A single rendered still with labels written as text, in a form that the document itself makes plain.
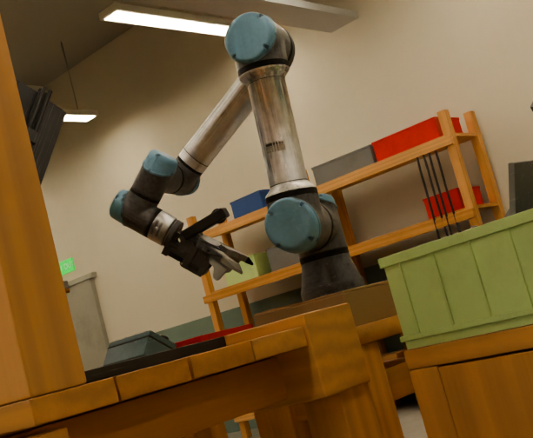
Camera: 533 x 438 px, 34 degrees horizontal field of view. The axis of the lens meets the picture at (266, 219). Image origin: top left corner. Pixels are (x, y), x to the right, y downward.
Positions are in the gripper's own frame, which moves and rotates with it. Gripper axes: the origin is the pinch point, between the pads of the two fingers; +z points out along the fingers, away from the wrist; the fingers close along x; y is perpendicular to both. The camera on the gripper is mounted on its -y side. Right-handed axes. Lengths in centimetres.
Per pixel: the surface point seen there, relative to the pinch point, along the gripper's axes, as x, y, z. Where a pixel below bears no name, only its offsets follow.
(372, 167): -518, -17, 5
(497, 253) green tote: 56, -32, 39
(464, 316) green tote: 51, -20, 40
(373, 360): 18.3, 1.2, 33.6
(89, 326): -802, 322, -211
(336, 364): 46, -1, 26
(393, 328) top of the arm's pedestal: 10.6, -5.4, 34.6
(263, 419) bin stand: -10.4, 34.3, 19.6
